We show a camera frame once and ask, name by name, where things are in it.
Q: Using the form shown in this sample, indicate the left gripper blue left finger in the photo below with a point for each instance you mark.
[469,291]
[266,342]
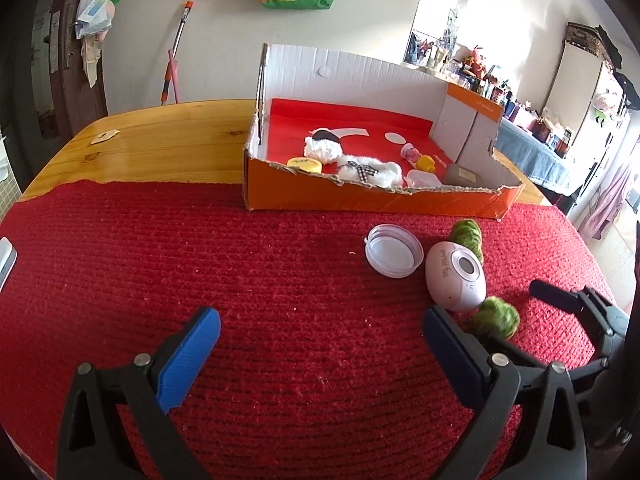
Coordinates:
[93,443]

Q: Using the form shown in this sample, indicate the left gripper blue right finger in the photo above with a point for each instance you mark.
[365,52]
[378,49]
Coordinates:
[549,443]

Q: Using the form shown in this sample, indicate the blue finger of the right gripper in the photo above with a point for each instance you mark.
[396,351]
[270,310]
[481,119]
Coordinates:
[531,368]
[604,323]

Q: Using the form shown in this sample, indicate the green fuzzy ball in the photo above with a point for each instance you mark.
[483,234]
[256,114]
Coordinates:
[467,233]
[496,317]

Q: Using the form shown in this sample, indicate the clear round plastic lid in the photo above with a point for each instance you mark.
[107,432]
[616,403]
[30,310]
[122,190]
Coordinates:
[393,251]

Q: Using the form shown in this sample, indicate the pink and yellow small toy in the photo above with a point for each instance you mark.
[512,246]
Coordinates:
[418,160]

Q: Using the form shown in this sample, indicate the white fluffy scrunchie with bow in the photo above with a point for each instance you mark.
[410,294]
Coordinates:
[370,171]

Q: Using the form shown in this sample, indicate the yellow round tin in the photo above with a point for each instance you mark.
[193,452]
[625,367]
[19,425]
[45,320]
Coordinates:
[311,165]

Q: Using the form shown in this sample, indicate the pink curtain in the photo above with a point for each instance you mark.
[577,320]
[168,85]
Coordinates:
[608,205]

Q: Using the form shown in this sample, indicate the blue covered side table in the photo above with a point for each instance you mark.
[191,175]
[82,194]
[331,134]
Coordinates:
[537,161]

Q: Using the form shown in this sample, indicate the red knitted table cloth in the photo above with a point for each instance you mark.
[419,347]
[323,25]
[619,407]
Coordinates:
[320,372]

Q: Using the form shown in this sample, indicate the white grey rectangular device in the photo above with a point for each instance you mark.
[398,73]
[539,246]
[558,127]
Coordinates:
[8,256]

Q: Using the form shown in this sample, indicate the white wardrobe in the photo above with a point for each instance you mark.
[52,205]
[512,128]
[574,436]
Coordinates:
[586,112]

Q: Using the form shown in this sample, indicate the small beige tag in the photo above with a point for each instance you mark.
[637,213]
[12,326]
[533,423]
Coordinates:
[104,136]

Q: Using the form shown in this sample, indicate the orange white cardboard box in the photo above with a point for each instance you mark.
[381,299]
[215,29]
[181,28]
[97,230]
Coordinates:
[375,108]

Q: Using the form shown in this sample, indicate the dark wooden door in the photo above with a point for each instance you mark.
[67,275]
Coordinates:
[65,100]

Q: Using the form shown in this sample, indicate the mop with orange tip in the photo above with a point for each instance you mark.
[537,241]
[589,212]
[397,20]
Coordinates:
[170,81]

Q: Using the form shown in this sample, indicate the plastic bag on door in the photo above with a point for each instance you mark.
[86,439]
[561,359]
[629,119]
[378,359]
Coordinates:
[94,17]

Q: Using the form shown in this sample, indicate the wall mirror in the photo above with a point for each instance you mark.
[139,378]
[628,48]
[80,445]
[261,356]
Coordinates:
[433,40]

